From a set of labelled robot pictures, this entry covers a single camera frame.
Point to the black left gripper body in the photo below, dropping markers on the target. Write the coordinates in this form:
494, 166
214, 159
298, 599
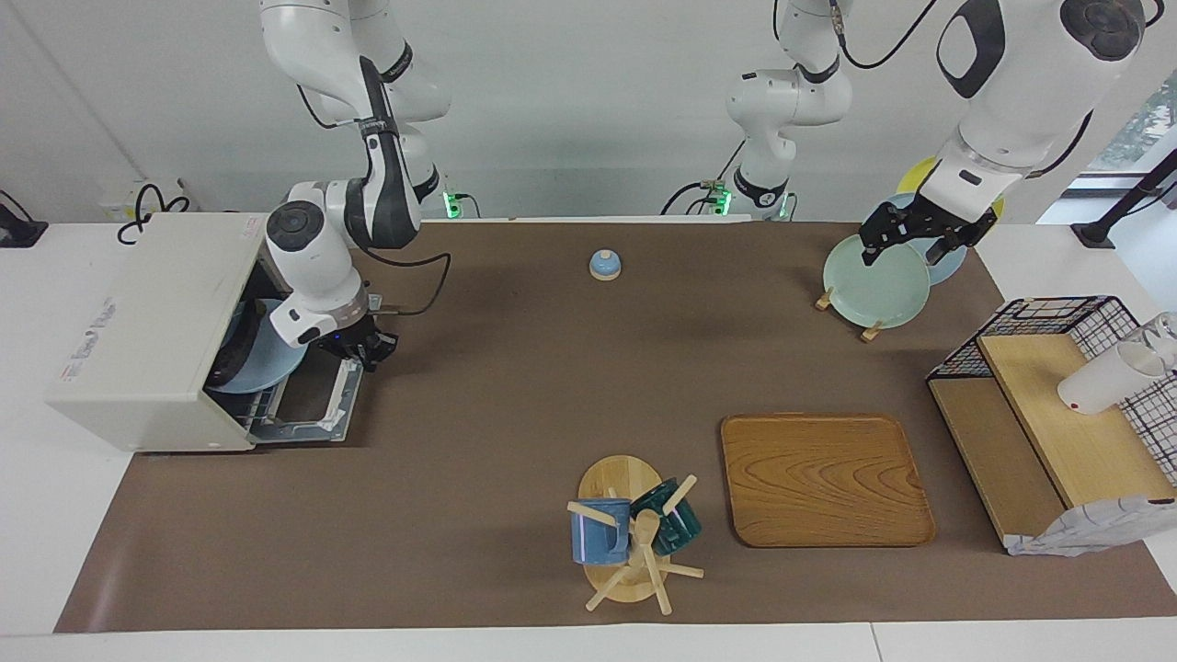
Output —
938, 221

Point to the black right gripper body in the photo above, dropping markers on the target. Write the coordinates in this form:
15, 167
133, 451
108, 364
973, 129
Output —
348, 340

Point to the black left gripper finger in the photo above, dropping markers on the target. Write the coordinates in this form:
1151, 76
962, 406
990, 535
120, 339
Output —
943, 252
872, 246

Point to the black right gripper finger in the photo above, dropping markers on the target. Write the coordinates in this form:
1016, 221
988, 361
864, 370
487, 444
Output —
370, 363
386, 346

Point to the glass oven door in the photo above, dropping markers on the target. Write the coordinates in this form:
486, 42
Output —
348, 395

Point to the light blue plate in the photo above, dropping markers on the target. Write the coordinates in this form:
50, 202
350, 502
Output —
280, 354
952, 267

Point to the dark purple eggplant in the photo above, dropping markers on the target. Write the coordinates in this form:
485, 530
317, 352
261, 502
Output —
234, 354

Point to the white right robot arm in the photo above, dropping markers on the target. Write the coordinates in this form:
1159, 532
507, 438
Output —
317, 267

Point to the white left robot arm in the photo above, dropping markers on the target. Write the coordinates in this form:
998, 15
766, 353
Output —
1021, 101

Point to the cream toaster oven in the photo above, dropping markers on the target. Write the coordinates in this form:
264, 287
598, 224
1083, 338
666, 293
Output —
138, 322

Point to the pale green plate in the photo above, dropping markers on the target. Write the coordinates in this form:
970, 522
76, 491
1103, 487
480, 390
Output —
878, 285

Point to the yellow plate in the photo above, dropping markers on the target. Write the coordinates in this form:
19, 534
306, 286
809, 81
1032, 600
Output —
919, 175

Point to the wooden plate rack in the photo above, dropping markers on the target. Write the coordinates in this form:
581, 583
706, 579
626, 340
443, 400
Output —
869, 333

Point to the brown table mat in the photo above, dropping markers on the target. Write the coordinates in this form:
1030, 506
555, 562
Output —
515, 414

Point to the black metal stand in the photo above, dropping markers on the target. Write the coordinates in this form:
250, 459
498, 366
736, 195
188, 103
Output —
1126, 204

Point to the white cup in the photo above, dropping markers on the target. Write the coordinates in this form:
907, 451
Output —
1103, 382

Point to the wooden two-tier shelf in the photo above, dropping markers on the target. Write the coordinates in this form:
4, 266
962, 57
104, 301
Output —
1067, 432

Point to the clear glass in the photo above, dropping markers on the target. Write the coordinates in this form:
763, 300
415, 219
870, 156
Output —
1163, 336

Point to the wooden serving tray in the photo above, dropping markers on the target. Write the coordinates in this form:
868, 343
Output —
828, 478

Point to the wooden mug tree stand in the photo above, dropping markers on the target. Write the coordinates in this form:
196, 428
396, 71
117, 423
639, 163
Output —
616, 478

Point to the blue mug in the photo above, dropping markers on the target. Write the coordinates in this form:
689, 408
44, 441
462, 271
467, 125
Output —
598, 542

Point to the dark green mug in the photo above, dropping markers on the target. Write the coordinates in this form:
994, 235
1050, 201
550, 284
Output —
676, 524

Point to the black device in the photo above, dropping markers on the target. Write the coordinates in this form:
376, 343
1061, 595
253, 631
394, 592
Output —
18, 234

